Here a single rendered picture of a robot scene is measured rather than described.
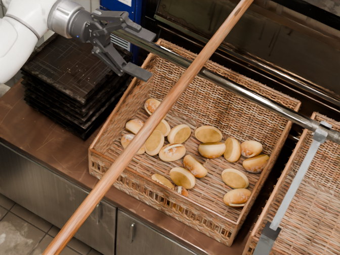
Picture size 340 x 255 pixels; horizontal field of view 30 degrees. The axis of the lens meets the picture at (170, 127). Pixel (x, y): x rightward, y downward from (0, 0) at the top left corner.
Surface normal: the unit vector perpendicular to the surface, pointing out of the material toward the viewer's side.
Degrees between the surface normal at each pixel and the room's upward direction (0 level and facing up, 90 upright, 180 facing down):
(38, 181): 90
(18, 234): 0
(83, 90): 0
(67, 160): 0
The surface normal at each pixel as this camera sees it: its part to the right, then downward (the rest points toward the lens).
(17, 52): 0.67, 0.18
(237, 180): -0.29, 0.19
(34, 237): 0.08, -0.60
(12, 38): 0.55, -0.01
